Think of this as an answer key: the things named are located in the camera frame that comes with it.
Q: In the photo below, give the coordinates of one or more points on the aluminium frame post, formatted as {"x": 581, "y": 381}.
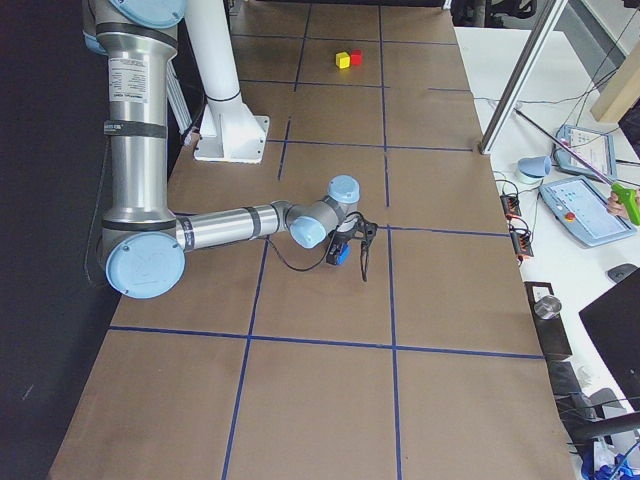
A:
{"x": 543, "y": 27}

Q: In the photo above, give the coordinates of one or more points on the black computer mouse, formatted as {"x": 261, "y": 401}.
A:
{"x": 620, "y": 272}

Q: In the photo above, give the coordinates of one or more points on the red wooden block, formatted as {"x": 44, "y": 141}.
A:
{"x": 356, "y": 57}

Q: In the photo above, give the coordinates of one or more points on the near teach pendant tablet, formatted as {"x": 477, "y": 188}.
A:
{"x": 581, "y": 209}

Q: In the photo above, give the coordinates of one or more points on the teach pendant tablet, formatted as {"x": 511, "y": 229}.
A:
{"x": 581, "y": 209}
{"x": 595, "y": 147}

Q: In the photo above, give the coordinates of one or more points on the light blue cup bowl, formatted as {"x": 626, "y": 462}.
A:
{"x": 531, "y": 170}

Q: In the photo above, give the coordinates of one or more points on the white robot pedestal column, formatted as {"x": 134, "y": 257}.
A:
{"x": 229, "y": 131}

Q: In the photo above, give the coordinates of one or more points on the blue wooden block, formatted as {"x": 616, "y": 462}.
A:
{"x": 343, "y": 255}

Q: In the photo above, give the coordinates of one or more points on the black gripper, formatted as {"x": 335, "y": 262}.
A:
{"x": 337, "y": 248}

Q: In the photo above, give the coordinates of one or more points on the green handled reacher grabber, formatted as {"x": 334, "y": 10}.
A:
{"x": 562, "y": 146}

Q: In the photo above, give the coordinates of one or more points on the black laptop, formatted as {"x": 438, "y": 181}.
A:
{"x": 612, "y": 323}

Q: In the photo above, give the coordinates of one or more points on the metal cup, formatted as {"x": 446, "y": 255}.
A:
{"x": 547, "y": 307}

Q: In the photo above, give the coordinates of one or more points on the orange black connector strip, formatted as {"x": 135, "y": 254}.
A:
{"x": 520, "y": 234}

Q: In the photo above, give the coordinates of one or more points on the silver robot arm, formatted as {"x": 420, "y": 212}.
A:
{"x": 144, "y": 243}

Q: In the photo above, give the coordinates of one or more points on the yellow wooden block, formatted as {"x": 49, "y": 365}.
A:
{"x": 342, "y": 60}

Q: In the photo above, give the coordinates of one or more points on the far teach pendant tablet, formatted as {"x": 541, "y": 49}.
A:
{"x": 595, "y": 147}

